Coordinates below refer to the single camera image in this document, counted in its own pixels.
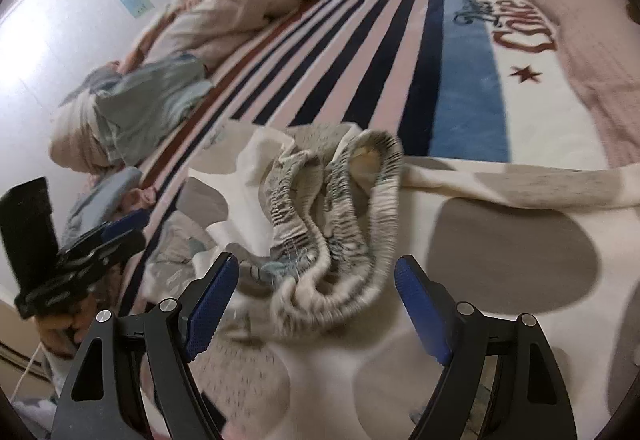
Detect cream bear print pants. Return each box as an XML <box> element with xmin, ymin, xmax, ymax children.
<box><xmin>142</xmin><ymin>122</ymin><xmax>640</xmax><ymax>440</ymax></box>

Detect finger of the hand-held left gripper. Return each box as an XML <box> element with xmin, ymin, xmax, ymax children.
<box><xmin>57</xmin><ymin>209</ymin><xmax>151</xmax><ymax>251</ymax></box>
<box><xmin>55</xmin><ymin>229</ymin><xmax>147</xmax><ymax>278</ymax></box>

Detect light blue garment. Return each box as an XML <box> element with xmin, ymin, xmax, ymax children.
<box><xmin>65</xmin><ymin>167</ymin><xmax>143</xmax><ymax>233</ymax></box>

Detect person's left hand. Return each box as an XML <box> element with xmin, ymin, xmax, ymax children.
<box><xmin>37</xmin><ymin>301</ymin><xmax>95</xmax><ymax>358</ymax></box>

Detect striped bed blanket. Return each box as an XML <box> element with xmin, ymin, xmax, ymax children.
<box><xmin>120</xmin><ymin>0</ymin><xmax>616</xmax><ymax>315</ymax></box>

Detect blue-grey crumpled cloth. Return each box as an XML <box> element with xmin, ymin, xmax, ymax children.
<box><xmin>60</xmin><ymin>54</ymin><xmax>216</xmax><ymax>168</ymax></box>

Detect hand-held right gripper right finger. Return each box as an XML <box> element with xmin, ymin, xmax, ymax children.
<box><xmin>394</xmin><ymin>255</ymin><xmax>576</xmax><ymax>440</ymax></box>

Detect pink striped duvet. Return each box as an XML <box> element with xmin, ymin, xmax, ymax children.
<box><xmin>50</xmin><ymin>0</ymin><xmax>356</xmax><ymax>171</ymax></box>

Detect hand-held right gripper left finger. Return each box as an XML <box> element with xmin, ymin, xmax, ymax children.
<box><xmin>50</xmin><ymin>252</ymin><xmax>241</xmax><ymax>440</ymax></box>

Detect pink pillow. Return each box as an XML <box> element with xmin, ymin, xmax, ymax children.
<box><xmin>525</xmin><ymin>0</ymin><xmax>640</xmax><ymax>171</ymax></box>

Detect pink garment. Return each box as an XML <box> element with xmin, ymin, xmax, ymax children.
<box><xmin>122</xmin><ymin>187</ymin><xmax>158</xmax><ymax>211</ymax></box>

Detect white cable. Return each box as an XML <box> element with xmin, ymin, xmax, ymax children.
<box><xmin>12</xmin><ymin>342</ymin><xmax>43</xmax><ymax>401</ymax></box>

